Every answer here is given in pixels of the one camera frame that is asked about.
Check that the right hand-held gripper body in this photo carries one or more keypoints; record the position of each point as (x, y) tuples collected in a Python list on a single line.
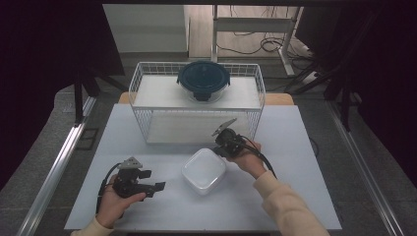
[(231, 142)]

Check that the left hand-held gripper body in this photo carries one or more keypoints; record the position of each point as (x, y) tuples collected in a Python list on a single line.
[(128, 185)]

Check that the white square container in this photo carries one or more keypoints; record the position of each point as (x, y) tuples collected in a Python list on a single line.
[(204, 171)]

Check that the round container with blue lid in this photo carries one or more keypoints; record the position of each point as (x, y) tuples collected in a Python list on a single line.
[(203, 78)]

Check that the person's right hand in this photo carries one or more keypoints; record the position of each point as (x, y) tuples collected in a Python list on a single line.
[(250, 162)]

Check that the person's left hand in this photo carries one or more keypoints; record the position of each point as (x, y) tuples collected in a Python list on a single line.
[(109, 206)]

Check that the black stand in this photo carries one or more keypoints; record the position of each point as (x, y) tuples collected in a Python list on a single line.
[(344, 98), (78, 101)]

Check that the white power strip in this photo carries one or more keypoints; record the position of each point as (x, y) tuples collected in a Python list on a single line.
[(309, 77)]

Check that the white cabinet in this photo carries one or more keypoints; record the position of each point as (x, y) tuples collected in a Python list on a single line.
[(147, 29)]

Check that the black curtain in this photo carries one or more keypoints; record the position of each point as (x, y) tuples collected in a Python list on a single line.
[(387, 65), (39, 65)]

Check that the aluminium rail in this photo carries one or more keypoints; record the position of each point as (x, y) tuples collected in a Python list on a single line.
[(55, 167), (364, 170)]

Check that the white desk frame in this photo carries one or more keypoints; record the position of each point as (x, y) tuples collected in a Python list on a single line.
[(252, 24)]

